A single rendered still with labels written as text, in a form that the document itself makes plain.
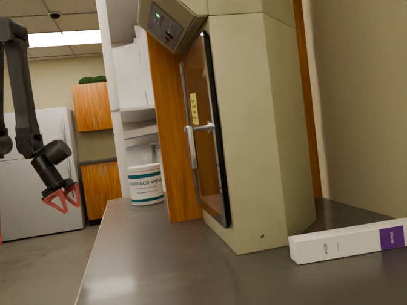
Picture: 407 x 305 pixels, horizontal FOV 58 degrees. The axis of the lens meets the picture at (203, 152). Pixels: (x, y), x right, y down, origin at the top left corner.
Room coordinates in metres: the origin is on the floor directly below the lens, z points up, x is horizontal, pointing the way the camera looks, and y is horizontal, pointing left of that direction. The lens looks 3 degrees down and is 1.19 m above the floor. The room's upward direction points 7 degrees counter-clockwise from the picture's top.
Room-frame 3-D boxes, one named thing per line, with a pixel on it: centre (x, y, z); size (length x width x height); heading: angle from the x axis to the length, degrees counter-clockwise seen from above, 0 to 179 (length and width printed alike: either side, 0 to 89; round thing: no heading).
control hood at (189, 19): (0.86, 0.05, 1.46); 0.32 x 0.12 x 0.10; 12
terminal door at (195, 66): (0.87, 0.00, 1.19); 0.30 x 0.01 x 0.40; 11
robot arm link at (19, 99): (1.22, 0.57, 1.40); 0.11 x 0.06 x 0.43; 175
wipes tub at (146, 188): (1.46, 0.24, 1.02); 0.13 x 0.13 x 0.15
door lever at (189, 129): (0.76, 0.01, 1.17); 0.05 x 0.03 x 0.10; 101
